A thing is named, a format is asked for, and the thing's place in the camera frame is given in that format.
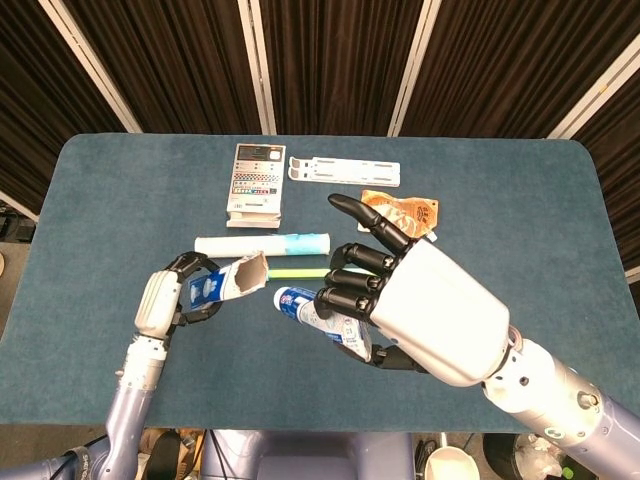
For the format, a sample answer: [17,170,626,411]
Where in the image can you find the grey white paint set box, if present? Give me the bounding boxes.
[225,142,287,230]

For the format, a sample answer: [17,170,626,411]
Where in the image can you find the white roll with blue label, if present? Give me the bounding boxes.
[193,231,332,261]

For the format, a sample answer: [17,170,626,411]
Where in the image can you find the white folding stand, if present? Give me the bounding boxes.
[288,155,402,189]

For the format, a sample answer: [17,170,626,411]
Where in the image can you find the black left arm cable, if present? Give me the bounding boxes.
[49,433,110,480]

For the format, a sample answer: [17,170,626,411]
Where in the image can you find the blue white toothpaste box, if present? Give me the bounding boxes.
[185,251,269,307]

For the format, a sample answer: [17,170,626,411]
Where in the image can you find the black trash bin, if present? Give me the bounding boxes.
[482,432,576,480]

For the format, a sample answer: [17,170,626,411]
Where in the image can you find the purple robot base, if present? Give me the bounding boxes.
[199,429,416,480]

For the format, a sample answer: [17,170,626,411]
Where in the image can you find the white bowl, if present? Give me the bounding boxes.
[423,446,481,480]

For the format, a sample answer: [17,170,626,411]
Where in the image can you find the teal table mat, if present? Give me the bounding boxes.
[0,132,640,434]

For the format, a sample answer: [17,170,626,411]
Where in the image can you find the orange spout pouch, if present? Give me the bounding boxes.
[357,189,440,245]

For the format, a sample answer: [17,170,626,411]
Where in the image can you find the dark curtain partition panel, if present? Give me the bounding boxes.
[249,0,426,136]
[0,0,126,216]
[49,0,264,135]
[572,49,640,281]
[399,0,640,139]

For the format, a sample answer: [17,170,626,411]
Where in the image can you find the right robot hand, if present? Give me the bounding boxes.
[314,193,512,389]

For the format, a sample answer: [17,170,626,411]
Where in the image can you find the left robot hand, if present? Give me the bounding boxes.
[133,252,222,339]

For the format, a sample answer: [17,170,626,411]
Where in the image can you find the green teal long applicator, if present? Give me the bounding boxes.
[267,266,364,282]

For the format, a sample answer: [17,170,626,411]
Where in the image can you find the black equipment with cables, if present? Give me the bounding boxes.
[0,207,37,246]

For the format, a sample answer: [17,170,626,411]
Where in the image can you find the cardboard box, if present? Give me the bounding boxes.
[139,428,206,480]

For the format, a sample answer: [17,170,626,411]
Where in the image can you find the white blue toothpaste tube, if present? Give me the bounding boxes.
[272,285,375,364]

